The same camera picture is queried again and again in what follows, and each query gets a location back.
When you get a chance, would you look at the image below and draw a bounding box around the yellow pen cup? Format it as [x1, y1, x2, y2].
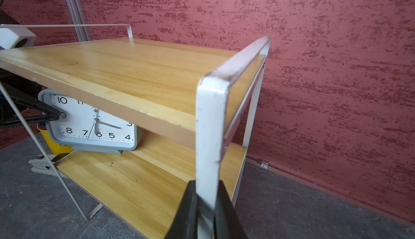
[37, 124, 72, 155]

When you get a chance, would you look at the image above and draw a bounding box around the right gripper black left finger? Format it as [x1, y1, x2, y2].
[165, 180, 198, 239]

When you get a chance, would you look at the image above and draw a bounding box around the grey rectangular alarm clock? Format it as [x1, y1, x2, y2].
[38, 89, 144, 154]

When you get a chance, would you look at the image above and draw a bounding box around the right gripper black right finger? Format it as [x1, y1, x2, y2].
[214, 180, 247, 239]

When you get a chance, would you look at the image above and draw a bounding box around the wooden two-tier white-framed shelf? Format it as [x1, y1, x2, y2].
[1, 35, 271, 239]

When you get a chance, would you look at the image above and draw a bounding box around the left aluminium corner post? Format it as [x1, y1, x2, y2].
[66, 0, 92, 42]

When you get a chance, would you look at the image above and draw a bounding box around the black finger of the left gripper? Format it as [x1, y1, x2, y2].
[1, 82, 61, 128]

